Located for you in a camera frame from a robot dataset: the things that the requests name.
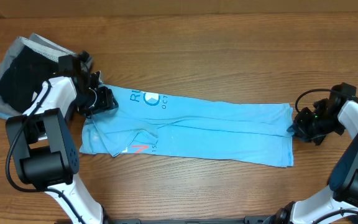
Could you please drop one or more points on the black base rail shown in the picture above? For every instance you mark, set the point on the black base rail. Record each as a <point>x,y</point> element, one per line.
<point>246,220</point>

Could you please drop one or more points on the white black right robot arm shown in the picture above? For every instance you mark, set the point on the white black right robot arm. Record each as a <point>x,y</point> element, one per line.
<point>339,199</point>

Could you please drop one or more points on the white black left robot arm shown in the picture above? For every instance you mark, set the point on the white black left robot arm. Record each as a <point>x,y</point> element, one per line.
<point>42,156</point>

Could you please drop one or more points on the light blue printed t-shirt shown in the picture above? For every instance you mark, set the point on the light blue printed t-shirt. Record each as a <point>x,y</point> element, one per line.
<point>177,126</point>

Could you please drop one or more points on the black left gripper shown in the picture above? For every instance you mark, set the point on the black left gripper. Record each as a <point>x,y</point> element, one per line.
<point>106,101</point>

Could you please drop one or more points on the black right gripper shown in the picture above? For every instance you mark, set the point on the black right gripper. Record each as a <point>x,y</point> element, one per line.
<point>300,127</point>

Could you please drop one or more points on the dark folded garment in pile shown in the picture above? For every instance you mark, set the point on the dark folded garment in pile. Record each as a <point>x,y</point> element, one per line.
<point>24,77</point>

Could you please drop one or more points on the grey folded garment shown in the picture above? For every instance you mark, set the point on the grey folded garment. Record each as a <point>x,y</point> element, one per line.
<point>44,47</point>

